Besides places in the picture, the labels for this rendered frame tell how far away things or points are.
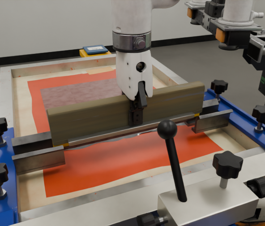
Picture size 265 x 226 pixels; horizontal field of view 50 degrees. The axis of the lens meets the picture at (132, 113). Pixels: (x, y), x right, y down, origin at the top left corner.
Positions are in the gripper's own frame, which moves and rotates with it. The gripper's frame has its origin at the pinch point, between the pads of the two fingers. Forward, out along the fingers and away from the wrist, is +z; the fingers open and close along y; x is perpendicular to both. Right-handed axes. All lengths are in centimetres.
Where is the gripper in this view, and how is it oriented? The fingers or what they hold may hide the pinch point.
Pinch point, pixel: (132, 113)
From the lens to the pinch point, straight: 63.2
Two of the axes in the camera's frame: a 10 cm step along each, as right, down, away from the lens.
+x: -9.3, 1.9, -3.1
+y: -3.7, -4.6, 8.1
